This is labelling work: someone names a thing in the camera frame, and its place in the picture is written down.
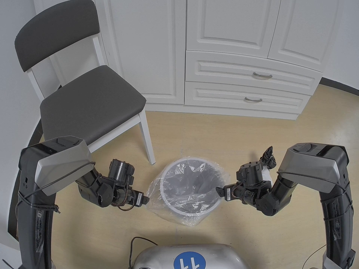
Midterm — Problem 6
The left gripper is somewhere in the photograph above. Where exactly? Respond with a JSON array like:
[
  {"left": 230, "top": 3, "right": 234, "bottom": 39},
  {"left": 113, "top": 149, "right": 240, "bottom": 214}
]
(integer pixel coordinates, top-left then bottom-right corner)
[{"left": 124, "top": 189, "right": 148, "bottom": 208}]

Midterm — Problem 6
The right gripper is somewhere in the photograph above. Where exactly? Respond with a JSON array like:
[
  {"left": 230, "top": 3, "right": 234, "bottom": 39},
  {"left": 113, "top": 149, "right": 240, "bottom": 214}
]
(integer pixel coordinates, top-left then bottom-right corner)
[{"left": 224, "top": 184, "right": 247, "bottom": 203}]

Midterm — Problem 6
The clear plastic bag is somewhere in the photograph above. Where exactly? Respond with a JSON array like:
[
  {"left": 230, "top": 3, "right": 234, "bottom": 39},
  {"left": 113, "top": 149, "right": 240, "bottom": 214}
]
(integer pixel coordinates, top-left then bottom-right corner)
[{"left": 146, "top": 156, "right": 226, "bottom": 227}]

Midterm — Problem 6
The white trash bin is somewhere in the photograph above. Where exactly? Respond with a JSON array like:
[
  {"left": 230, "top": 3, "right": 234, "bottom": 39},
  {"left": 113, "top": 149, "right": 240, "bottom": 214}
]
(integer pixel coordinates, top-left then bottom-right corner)
[{"left": 160, "top": 157, "right": 224, "bottom": 221}]

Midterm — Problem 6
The black plastic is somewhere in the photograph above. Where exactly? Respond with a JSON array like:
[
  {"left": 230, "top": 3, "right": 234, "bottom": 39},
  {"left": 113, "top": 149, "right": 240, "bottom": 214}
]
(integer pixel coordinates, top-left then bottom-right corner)
[{"left": 259, "top": 145, "right": 277, "bottom": 170}]

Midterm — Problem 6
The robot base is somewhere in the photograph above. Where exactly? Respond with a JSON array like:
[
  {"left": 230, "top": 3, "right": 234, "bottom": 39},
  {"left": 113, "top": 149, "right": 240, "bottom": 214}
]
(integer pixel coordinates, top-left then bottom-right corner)
[{"left": 135, "top": 244, "right": 248, "bottom": 269}]

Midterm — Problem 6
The grey and white chair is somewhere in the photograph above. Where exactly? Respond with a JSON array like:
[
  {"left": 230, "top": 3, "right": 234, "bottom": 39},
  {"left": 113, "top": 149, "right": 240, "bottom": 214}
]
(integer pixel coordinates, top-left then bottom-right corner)
[{"left": 15, "top": 0, "right": 156, "bottom": 165}]

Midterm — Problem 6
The white wardrobe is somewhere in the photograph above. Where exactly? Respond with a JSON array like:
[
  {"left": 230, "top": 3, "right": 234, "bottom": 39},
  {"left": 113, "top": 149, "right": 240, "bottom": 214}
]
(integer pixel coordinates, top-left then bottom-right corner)
[{"left": 32, "top": 0, "right": 341, "bottom": 120}]

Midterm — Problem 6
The black cable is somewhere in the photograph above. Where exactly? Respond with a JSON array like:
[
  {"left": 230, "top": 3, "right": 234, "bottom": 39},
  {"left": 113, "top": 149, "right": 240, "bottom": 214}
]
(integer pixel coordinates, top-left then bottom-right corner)
[
  {"left": 128, "top": 236, "right": 159, "bottom": 267},
  {"left": 304, "top": 245, "right": 327, "bottom": 269}
]

